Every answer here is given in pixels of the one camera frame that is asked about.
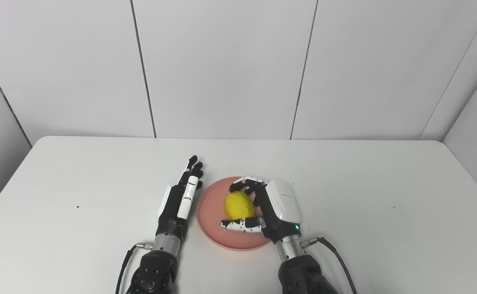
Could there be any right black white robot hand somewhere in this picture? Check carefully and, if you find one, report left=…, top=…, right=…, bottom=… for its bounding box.
left=221, top=176, right=302, bottom=244

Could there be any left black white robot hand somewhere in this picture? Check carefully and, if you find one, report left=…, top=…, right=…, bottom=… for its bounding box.
left=156, top=155, right=204, bottom=240

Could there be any pink round plate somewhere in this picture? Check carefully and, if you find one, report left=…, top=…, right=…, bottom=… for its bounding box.
left=196, top=176, right=272, bottom=251

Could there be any yellow lemon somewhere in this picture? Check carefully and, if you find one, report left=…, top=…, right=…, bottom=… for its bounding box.
left=224, top=191, right=256, bottom=221

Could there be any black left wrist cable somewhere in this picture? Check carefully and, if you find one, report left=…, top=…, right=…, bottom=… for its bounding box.
left=115, top=243, right=153, bottom=294

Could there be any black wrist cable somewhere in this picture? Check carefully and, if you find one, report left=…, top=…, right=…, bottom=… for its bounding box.
left=115, top=243, right=153, bottom=294
left=301, top=237, right=357, bottom=294

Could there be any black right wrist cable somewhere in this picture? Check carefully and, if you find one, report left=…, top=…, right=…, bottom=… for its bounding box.
left=301, top=237, right=357, bottom=294

